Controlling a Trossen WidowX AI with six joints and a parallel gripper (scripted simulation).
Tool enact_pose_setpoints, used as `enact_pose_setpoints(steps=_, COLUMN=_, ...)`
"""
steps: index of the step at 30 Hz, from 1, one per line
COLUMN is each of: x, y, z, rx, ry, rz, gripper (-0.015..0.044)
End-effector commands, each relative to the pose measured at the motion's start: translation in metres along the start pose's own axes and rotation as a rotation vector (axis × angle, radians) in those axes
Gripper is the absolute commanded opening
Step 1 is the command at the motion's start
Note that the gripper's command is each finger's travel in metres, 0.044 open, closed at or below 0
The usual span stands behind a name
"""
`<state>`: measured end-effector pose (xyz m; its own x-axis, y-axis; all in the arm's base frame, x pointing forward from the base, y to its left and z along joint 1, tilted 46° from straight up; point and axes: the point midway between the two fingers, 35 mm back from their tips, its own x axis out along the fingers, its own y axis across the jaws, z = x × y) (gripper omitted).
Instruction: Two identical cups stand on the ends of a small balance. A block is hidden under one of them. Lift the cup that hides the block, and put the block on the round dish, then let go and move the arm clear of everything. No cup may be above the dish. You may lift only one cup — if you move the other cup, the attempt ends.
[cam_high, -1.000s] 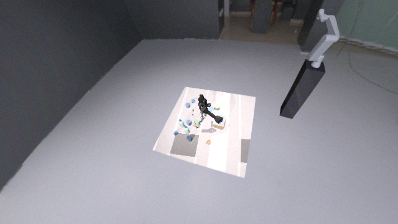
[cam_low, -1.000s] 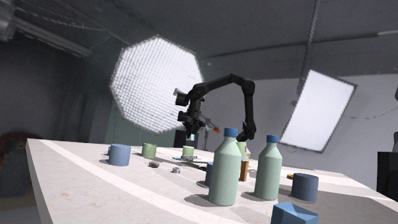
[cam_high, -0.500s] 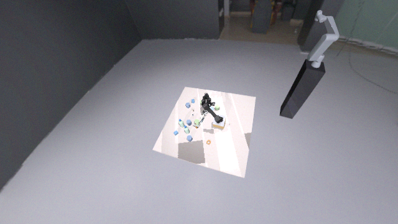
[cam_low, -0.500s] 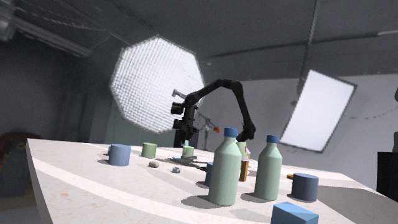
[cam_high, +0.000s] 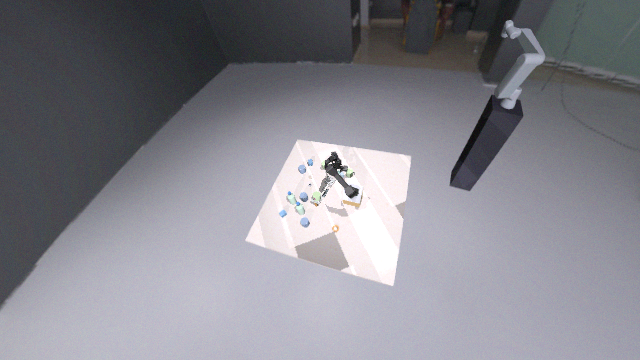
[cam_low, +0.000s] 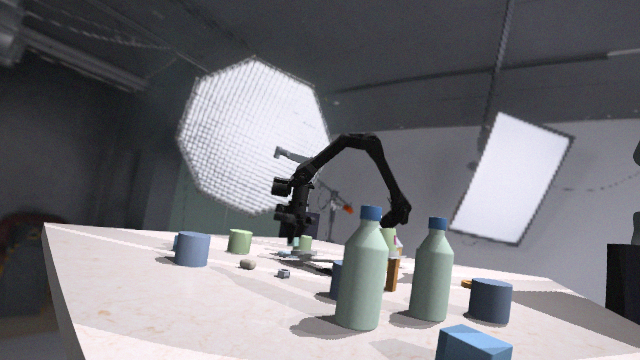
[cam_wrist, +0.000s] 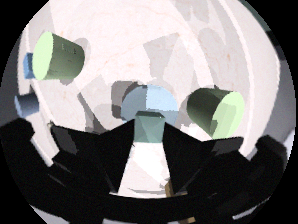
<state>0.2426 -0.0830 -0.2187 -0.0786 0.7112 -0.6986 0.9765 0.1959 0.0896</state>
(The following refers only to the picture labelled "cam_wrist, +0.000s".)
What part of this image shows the dark blue cylinder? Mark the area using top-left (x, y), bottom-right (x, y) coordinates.
top-left (15, 92), bottom-right (40, 117)

